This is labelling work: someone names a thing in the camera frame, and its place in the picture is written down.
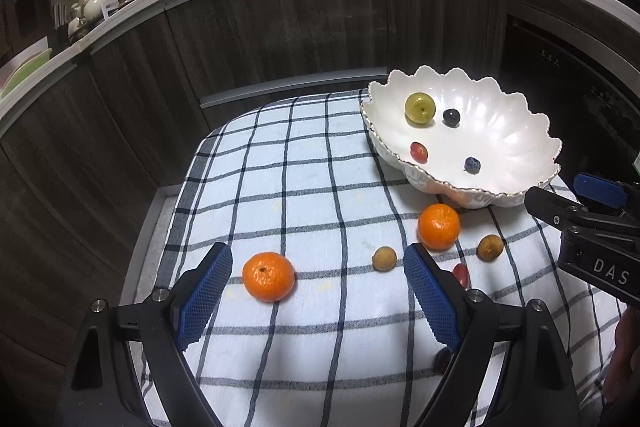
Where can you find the dark wooden base cabinet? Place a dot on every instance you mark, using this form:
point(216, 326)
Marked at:
point(300, 17)

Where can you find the dark purple grape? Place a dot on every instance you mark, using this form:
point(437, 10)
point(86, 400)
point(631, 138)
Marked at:
point(442, 361)
point(451, 117)

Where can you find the person's right hand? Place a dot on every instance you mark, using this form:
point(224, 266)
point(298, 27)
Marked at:
point(625, 357)

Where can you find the white scalloped bowl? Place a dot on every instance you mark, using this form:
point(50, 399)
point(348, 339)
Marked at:
point(500, 142)

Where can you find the brown-lid glass jar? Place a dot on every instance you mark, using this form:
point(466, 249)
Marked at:
point(126, 2)

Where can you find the blueberry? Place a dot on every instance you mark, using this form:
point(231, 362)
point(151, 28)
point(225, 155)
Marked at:
point(472, 165)

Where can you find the green tray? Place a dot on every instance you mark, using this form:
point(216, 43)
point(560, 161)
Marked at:
point(25, 69)

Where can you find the brown longan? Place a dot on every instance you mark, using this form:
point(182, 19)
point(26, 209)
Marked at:
point(490, 247)
point(384, 259)

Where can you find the orange mandarin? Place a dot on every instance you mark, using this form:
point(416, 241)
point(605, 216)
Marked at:
point(268, 277)
point(439, 227)

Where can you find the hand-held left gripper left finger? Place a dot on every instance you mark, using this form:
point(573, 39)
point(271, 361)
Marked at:
point(202, 297)

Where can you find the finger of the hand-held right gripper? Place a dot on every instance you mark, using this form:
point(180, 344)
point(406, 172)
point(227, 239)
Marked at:
point(550, 204)
point(597, 189)

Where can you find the white teapot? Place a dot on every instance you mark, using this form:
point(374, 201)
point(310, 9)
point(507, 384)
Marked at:
point(92, 6)

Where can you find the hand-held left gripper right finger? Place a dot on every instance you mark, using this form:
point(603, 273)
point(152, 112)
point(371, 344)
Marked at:
point(432, 297)

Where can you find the red cherry tomato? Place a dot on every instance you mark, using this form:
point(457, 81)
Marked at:
point(461, 274)
point(419, 152)

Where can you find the white checkered cloth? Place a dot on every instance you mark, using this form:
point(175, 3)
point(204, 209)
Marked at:
point(310, 187)

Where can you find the black built-in dishwasher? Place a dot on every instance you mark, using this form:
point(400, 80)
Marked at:
point(575, 82)

